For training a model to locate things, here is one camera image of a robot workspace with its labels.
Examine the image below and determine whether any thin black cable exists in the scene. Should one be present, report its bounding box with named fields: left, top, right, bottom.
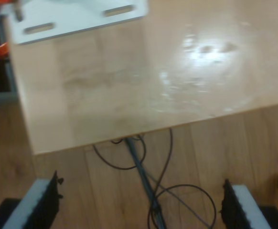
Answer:
left=147, top=128, right=217, bottom=229
left=92, top=135, right=147, bottom=170

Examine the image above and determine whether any grey metal frame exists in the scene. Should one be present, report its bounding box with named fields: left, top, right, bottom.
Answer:
left=0, top=14, right=19, bottom=105

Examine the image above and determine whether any grey cable bundle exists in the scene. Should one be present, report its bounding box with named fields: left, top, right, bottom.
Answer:
left=124, top=135, right=167, bottom=229

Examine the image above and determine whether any white slotted mounting plate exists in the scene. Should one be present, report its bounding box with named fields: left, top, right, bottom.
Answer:
left=10, top=0, right=150, bottom=46

